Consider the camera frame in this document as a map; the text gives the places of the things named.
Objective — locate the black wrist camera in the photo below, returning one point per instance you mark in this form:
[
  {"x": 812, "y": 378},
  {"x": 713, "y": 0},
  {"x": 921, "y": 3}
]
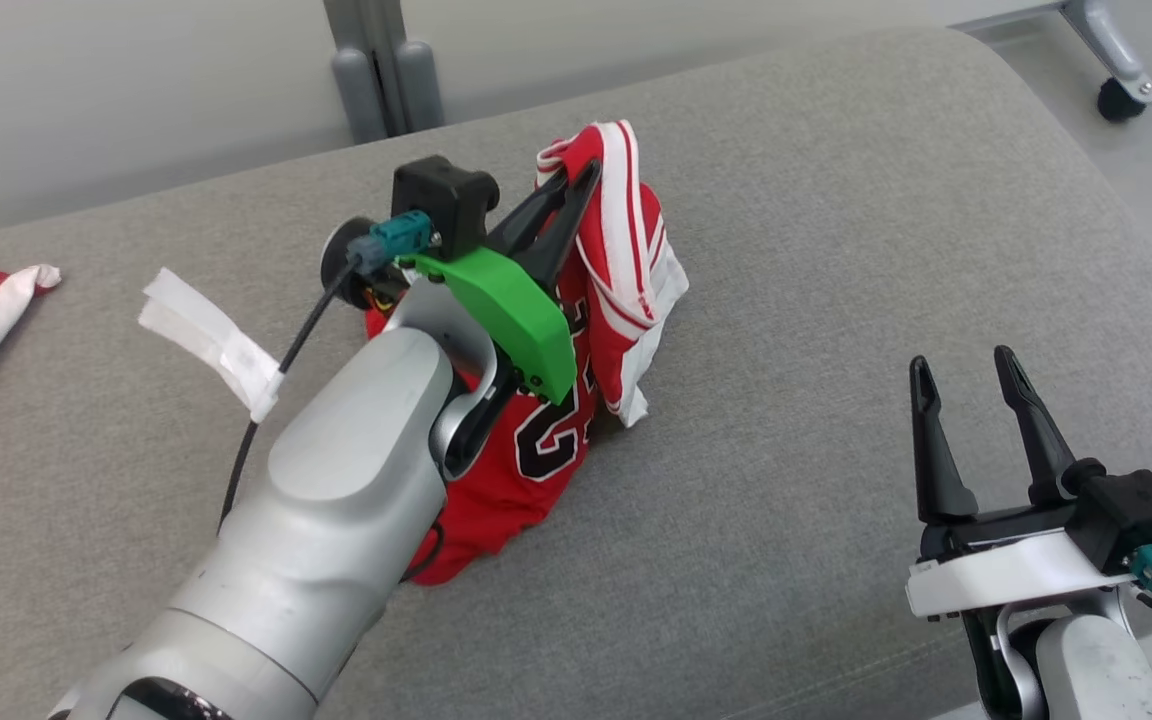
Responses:
[
  {"x": 1136, "y": 515},
  {"x": 446, "y": 200}
]

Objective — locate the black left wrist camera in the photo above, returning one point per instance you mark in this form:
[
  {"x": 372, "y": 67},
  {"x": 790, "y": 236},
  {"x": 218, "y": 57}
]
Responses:
[{"x": 446, "y": 200}]

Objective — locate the grey wheeled frame leg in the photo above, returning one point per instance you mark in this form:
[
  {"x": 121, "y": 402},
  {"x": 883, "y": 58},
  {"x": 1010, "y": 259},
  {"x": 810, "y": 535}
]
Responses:
[{"x": 1111, "y": 45}]

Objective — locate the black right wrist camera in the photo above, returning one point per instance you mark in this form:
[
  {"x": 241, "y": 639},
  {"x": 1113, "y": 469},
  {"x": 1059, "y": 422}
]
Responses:
[{"x": 1136, "y": 515}]

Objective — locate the red basketball jersey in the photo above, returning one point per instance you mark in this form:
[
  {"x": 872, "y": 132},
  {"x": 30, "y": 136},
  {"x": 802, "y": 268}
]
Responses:
[{"x": 626, "y": 250}]

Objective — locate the white tape tag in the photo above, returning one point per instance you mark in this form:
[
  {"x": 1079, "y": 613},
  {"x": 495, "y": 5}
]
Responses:
[{"x": 206, "y": 335}]

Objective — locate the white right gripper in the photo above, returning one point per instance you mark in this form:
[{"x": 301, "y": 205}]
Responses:
[{"x": 1006, "y": 575}]

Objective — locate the grey partition post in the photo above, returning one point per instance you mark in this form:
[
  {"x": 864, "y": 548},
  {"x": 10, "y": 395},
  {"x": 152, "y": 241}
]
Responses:
[{"x": 386, "y": 70}]

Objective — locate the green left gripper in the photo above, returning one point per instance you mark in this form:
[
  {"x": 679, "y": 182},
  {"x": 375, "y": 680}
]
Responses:
[{"x": 521, "y": 320}]

